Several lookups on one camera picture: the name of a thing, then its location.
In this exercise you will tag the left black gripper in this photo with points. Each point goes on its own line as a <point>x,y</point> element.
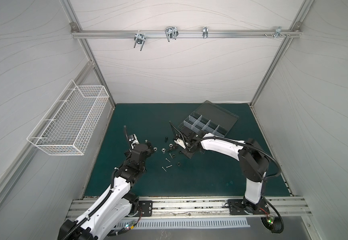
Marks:
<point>151,150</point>

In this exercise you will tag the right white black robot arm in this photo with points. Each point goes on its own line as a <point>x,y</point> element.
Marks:
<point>256,165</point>

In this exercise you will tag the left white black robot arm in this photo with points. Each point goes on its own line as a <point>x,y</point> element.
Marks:
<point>100,219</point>

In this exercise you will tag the clear plastic compartment organizer box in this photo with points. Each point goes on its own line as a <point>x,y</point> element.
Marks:
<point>210,118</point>

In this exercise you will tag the green table mat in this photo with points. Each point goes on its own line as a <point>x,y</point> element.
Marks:
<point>208,174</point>

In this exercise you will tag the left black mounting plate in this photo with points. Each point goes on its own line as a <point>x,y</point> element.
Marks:
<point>141,209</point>

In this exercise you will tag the black mounting plate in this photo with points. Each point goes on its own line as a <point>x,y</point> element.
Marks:
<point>141,209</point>
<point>245,207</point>

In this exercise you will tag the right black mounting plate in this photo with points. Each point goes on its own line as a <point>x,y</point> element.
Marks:
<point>245,207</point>

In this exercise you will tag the middle metal U-bolt clamp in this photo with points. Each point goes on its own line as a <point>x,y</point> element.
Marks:
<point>171,33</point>

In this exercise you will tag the metal u-bolt clamp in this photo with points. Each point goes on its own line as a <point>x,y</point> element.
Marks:
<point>171,33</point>
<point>139,39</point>

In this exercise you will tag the left metal U-bolt clamp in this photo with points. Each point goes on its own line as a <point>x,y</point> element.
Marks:
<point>139,39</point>

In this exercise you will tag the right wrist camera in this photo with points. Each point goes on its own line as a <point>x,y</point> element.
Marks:
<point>179,142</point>

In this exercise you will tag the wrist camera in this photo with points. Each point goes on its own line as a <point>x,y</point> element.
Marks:
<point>133,140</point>
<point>179,142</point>

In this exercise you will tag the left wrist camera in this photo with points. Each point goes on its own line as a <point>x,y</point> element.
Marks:
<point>133,140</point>

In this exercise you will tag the white slotted cable duct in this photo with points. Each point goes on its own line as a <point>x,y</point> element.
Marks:
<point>201,223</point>

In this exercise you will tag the white wire basket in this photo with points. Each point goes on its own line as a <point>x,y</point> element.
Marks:
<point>67,127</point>

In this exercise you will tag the small metal bracket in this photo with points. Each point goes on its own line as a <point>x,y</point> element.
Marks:
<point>205,32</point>

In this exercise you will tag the horizontal aluminium top rail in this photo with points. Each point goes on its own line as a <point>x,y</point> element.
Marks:
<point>183,34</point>

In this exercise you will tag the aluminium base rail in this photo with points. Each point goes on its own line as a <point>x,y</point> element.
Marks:
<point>214,207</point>

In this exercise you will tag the right metal bracket with bolts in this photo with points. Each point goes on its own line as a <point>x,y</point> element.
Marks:
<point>277,34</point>

